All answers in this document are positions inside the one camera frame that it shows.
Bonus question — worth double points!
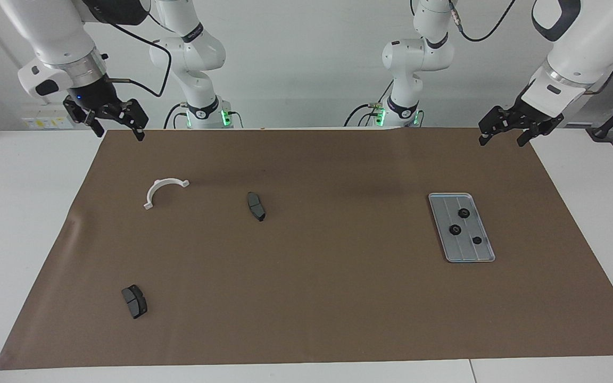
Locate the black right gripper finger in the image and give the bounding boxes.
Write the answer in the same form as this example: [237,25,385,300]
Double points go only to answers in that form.
[85,114,106,138]
[122,99,150,142]

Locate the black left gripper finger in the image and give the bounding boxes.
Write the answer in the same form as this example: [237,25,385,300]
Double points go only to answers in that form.
[478,105,504,147]
[517,118,565,148]

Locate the silver metal tray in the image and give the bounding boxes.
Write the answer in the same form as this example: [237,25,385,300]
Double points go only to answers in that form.
[428,193,496,263]

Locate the long grey brake pad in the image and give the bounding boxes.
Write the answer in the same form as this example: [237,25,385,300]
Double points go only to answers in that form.
[246,191,267,222]

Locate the short grey brake pad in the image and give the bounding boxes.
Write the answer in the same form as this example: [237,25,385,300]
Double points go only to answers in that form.
[121,284,148,320]

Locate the brown paper mat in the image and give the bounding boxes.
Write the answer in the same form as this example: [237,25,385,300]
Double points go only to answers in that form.
[0,127,613,371]

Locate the black base power cable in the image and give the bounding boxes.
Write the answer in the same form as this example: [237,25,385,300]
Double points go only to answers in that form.
[344,101,387,127]
[163,103,187,130]

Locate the white wall socket box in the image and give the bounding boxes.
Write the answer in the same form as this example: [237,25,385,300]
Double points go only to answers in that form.
[22,103,79,130]

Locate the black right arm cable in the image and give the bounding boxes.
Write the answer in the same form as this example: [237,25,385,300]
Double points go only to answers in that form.
[110,21,172,98]

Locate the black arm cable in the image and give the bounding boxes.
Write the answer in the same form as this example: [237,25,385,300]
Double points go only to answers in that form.
[448,0,613,96]
[110,21,172,98]

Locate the white half-ring clamp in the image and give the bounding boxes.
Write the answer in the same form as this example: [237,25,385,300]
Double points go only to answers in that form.
[143,178,190,211]

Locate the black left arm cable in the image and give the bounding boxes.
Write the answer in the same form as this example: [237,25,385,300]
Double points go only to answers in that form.
[448,0,613,96]

